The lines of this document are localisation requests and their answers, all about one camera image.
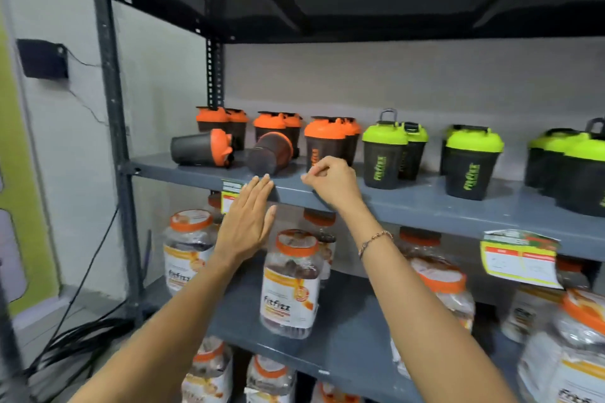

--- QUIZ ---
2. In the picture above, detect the person's left hand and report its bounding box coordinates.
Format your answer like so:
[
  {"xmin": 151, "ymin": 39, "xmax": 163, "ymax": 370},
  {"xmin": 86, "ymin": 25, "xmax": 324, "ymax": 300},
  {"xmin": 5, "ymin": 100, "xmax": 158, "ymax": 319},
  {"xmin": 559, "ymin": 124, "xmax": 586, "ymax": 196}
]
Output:
[{"xmin": 213, "ymin": 173, "xmax": 278, "ymax": 268}]

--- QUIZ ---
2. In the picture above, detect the person's right hand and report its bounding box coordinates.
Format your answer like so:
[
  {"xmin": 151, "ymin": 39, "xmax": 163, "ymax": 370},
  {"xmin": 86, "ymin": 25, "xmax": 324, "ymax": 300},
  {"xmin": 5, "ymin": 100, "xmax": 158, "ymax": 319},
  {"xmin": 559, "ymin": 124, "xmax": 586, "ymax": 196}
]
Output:
[{"xmin": 300, "ymin": 156, "xmax": 365, "ymax": 215}]

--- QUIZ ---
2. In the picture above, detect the group of orange-lid shaker bottles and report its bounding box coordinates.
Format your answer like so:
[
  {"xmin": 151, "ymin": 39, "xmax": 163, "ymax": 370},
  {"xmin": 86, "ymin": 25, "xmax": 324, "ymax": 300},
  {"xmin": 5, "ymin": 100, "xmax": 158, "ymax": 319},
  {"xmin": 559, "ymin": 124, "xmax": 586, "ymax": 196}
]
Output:
[{"xmin": 195, "ymin": 106, "xmax": 363, "ymax": 173}]

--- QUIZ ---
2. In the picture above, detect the group of green-lid shaker bottles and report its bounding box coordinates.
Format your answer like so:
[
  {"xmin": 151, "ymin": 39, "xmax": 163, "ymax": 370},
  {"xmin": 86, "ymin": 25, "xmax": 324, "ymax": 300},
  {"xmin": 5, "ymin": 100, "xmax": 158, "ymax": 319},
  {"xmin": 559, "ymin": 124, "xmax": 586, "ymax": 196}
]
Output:
[{"xmin": 398, "ymin": 122, "xmax": 594, "ymax": 200}]

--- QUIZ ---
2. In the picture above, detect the grey metal shelf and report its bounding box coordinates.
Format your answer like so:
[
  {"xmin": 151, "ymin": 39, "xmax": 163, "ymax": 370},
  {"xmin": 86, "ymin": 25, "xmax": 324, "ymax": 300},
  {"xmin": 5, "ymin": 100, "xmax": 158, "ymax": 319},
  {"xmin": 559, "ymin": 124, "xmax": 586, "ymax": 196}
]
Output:
[{"xmin": 87, "ymin": 0, "xmax": 605, "ymax": 403}]

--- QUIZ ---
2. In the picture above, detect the person's left forearm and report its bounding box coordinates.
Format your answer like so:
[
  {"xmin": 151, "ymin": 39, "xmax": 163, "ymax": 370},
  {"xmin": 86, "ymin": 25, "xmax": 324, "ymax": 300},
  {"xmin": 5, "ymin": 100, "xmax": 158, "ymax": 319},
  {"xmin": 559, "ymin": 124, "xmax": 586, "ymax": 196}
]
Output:
[{"xmin": 68, "ymin": 251, "xmax": 258, "ymax": 403}]

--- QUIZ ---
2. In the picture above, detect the person's right forearm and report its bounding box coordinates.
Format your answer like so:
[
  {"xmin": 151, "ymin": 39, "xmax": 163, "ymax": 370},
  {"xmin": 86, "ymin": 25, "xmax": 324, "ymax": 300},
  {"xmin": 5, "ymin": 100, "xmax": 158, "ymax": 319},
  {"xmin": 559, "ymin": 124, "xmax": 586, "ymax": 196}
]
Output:
[{"xmin": 338, "ymin": 201, "xmax": 519, "ymax": 403}]

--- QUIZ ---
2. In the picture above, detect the yellow green price tag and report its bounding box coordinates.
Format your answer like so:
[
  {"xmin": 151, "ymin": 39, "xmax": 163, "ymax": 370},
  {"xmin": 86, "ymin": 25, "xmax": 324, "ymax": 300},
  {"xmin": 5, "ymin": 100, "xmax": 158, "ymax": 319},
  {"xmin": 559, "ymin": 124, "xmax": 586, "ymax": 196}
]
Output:
[
  {"xmin": 220, "ymin": 179, "xmax": 245, "ymax": 215},
  {"xmin": 480, "ymin": 229, "xmax": 563, "ymax": 290}
]

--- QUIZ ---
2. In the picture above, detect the group of clear orange-lid jars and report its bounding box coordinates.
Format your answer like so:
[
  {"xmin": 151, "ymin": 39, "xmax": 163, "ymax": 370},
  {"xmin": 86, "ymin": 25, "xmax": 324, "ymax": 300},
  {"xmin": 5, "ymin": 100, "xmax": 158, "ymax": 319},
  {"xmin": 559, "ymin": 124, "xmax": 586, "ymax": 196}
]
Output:
[{"xmin": 162, "ymin": 190, "xmax": 605, "ymax": 403}]

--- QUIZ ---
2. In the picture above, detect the beaded wrist bracelet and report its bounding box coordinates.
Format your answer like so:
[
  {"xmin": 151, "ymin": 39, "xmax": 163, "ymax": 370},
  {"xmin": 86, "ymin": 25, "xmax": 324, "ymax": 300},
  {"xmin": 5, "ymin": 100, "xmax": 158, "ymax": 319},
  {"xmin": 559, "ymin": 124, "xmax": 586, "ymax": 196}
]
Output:
[{"xmin": 357, "ymin": 230, "xmax": 394, "ymax": 261}]

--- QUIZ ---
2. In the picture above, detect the bundle of black cables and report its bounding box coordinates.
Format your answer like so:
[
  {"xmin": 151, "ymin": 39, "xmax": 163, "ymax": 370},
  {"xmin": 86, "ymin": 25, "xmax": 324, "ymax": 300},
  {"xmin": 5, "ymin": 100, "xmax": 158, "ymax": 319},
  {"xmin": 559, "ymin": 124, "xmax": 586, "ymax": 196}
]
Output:
[{"xmin": 23, "ymin": 207, "xmax": 142, "ymax": 385}]

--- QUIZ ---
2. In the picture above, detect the yellow-green wall panel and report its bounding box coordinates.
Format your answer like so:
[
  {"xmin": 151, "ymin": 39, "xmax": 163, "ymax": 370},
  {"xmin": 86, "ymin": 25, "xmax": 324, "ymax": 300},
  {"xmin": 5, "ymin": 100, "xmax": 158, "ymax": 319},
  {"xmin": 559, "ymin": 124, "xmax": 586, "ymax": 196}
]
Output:
[{"xmin": 0, "ymin": 15, "xmax": 61, "ymax": 319}]

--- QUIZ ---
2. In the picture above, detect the black wall box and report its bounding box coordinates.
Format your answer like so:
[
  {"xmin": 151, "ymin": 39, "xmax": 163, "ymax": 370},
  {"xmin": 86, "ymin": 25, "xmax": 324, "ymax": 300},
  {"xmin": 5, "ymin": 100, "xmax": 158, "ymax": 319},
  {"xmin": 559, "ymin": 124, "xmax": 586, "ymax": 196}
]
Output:
[{"xmin": 15, "ymin": 38, "xmax": 70, "ymax": 81}]

